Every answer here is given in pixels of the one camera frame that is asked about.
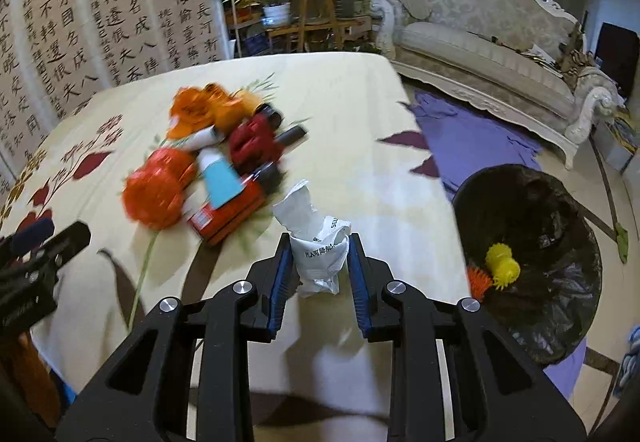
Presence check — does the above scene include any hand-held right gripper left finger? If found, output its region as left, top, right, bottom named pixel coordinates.
left=55, top=232, right=293, bottom=442

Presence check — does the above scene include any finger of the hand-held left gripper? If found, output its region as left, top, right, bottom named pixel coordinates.
left=0, top=218, right=55, bottom=257
left=27, top=221, right=92, bottom=273

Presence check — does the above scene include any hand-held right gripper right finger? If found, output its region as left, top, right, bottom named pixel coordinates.
left=347, top=232, right=588, bottom=442

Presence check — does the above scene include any white plastic bag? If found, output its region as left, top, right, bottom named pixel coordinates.
left=272, top=179, right=353, bottom=299

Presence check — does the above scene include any orange plastic bag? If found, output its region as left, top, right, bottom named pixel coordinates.
left=166, top=83, right=236, bottom=139

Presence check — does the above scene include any bin with black liner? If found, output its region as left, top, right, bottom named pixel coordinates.
left=452, top=165, right=603, bottom=365

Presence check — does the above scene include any red box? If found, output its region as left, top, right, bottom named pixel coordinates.
left=187, top=162, right=283, bottom=247

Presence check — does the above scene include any blue and white carton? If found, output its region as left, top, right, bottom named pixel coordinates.
left=197, top=147, right=243, bottom=209

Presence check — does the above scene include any orange spiky ball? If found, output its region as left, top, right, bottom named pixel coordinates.
left=467, top=266, right=493, bottom=303

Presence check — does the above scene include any dark red packet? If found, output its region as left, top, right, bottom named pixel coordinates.
left=227, top=113, right=286, bottom=173

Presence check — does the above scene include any yellow spiky ball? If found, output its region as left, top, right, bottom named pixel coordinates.
left=485, top=243, right=521, bottom=292

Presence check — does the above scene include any black tube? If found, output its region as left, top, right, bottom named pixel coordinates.
left=272, top=125, right=307, bottom=148

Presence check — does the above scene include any white cylinder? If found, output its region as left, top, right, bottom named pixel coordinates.
left=182, top=126, right=223, bottom=153

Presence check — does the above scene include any yellow bottle with black cap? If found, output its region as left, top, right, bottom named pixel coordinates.
left=220, top=90, right=285, bottom=129

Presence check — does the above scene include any purple cloth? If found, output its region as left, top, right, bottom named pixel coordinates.
left=407, top=90, right=543, bottom=195

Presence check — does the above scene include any floral bed sheet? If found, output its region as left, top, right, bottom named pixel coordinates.
left=0, top=51, right=473, bottom=442

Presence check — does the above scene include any calligraphy folding screen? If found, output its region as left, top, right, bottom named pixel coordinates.
left=0, top=0, right=221, bottom=188

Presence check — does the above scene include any ornate cream sofa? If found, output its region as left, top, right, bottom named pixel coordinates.
left=362, top=0, right=618, bottom=170

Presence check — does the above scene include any green plastic item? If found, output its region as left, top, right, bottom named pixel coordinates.
left=615, top=222, right=631, bottom=264

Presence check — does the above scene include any wooden plant stand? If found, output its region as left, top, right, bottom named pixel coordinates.
left=287, top=0, right=346, bottom=50

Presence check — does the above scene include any brown patterned cloth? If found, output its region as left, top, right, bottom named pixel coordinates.
left=560, top=47, right=601, bottom=79

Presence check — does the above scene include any black television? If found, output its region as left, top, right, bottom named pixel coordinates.
left=597, top=22, right=640, bottom=98

